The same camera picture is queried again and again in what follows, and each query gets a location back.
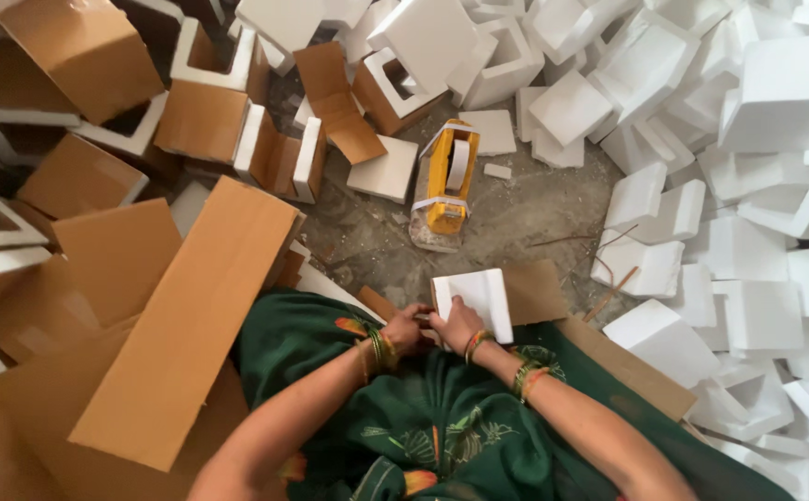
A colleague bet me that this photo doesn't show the person's left hand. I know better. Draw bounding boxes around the person's left hand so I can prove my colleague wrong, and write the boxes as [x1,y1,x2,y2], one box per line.
[379,302,437,360]

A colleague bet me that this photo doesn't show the person's right hand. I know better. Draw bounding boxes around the person's right hand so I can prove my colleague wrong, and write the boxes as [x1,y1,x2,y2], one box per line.
[428,295,486,356]

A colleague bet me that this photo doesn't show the white foam corner piece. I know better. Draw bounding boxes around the white foam corner piece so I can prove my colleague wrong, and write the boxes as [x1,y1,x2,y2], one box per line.
[431,268,515,346]

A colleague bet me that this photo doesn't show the green and orange wrist bangles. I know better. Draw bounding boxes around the green and orange wrist bangles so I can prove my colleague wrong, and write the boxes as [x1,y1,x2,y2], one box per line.
[463,328,497,367]

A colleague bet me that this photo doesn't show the small cardboard scrap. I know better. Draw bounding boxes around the small cardboard scrap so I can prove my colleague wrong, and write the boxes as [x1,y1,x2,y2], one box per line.
[357,284,401,323]

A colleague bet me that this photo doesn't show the green and gold wrist bangles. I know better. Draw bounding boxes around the green and gold wrist bangles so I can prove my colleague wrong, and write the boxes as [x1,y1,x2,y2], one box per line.
[354,327,400,380]

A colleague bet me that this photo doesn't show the brown cardboard flap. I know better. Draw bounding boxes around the brown cardboard flap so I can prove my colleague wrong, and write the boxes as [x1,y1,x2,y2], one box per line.
[502,259,570,327]

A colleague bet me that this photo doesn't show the yellow tape dispenser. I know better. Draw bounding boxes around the yellow tape dispenser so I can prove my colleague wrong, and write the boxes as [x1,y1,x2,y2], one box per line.
[413,118,482,236]

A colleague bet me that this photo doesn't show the white square foam slab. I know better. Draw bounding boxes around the white square foam slab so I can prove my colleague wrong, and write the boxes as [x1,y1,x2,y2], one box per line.
[346,134,421,206]

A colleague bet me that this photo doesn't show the thin wooden stick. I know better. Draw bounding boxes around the thin wooden stick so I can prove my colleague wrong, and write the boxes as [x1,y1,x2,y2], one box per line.
[581,266,641,325]

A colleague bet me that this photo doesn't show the thin white foam slab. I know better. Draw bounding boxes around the thin white foam slab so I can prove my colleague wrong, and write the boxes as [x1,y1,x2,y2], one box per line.
[458,109,518,158]

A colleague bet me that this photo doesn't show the flat cardboard sheet under garment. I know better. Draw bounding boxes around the flat cardboard sheet under garment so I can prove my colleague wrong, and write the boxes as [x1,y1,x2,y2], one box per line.
[556,315,699,423]

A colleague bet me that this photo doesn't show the cardboard sleeve with foam ends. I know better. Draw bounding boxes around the cardboard sleeve with foam ends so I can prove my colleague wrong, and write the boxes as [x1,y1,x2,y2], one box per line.
[233,103,328,206]

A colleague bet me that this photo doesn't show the folded open cardboard strip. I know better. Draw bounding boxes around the folded open cardboard strip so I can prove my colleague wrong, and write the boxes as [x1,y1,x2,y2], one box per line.
[292,40,389,167]

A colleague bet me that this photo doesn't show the long flat cardboard sheet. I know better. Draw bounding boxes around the long flat cardboard sheet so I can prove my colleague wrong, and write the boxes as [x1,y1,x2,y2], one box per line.
[68,175,302,474]

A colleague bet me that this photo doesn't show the heap of white foam blocks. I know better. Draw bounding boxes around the heap of white foam blocks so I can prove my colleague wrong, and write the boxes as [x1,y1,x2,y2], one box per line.
[236,0,809,501]

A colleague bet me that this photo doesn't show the pile of foam-capped cardboard boxes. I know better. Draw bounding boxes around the pile of foam-capped cardboard boxes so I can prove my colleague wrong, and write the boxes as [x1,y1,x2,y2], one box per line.
[0,0,329,391]

